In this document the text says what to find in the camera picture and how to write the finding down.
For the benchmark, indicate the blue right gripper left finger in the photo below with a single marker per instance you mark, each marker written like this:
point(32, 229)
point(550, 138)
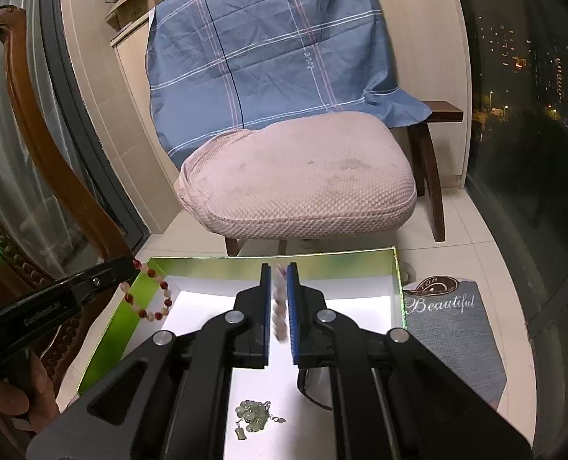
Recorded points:
point(265, 288)

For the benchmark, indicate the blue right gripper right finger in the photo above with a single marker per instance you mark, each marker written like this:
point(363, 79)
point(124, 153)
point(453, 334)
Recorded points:
point(292, 282)

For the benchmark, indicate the black watch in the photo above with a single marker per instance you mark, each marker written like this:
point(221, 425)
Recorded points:
point(315, 386)

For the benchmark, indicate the person left hand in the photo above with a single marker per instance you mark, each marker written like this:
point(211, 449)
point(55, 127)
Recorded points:
point(41, 408)

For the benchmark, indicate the pink seat cushion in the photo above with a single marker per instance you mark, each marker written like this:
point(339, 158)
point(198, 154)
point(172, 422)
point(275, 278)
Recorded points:
point(201, 174)

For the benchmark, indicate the green cardboard box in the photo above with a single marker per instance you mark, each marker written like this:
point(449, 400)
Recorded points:
point(133, 380)

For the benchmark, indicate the grey floor mat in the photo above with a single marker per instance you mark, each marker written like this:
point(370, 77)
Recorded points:
point(447, 315)

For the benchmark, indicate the wooden chair with armrest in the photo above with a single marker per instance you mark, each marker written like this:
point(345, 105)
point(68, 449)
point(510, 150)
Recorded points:
point(427, 167)

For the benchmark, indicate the blue plaid cloth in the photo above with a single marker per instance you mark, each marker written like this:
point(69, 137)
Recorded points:
point(219, 65)

